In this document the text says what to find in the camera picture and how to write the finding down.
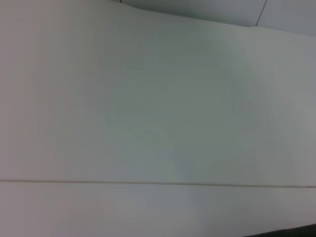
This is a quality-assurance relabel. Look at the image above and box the dark green FREE t-shirt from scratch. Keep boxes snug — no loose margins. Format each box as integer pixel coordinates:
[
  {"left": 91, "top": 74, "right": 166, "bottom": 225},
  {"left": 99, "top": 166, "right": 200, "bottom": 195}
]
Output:
[{"left": 243, "top": 223, "right": 316, "bottom": 237}]

